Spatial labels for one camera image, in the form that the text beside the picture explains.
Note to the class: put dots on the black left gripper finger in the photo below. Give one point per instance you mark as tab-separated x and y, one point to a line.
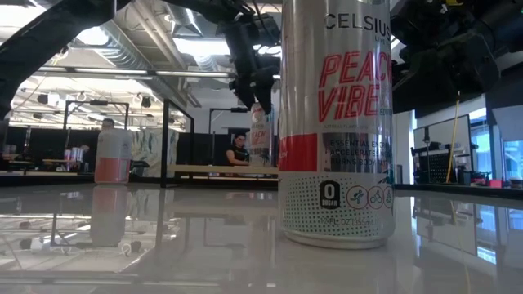
246	92
265	96

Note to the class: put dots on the silver Celsius Peach Vibe can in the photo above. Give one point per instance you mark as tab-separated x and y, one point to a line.
259	139
335	122

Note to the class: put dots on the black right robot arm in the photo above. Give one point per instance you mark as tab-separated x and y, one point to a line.
498	20

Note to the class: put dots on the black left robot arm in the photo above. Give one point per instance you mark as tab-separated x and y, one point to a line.
41	36

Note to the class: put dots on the person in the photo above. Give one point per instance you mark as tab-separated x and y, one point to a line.
239	153
108	123

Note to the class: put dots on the small red box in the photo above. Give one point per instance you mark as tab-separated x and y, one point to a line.
495	183

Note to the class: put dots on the black metal station frame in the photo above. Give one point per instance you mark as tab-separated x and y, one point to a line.
98	103
220	109

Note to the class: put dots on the silver ventilation duct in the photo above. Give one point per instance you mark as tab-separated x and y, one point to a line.
122	45

